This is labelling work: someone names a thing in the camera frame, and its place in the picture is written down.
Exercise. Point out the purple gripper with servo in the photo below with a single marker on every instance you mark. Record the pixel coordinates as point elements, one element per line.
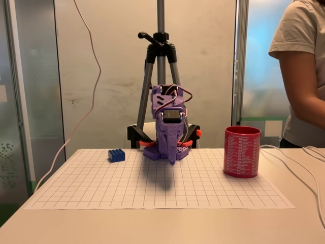
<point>169,134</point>

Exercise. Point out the blue toy brick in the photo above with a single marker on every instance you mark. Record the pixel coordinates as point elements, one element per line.
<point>116,155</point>

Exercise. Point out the purple 3D-printed robot arm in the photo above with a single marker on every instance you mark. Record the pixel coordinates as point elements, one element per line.
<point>157,99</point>

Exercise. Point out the red cup with white print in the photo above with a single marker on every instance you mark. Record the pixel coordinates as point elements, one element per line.
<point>241,152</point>

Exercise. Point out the black and orange clamp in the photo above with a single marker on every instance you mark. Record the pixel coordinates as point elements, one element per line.
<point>194,133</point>
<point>133,134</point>

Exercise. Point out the white grid paper sheet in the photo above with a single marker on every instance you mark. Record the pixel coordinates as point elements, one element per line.
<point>101,188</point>

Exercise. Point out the person in beige t-shirt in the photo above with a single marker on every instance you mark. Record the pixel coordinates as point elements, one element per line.
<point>304,20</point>

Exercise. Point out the grey metal frame post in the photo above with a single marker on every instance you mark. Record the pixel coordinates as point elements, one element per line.
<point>17,89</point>
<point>240,63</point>

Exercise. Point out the grey and black camera tripod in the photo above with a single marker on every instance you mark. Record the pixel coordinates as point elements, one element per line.
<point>160,25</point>

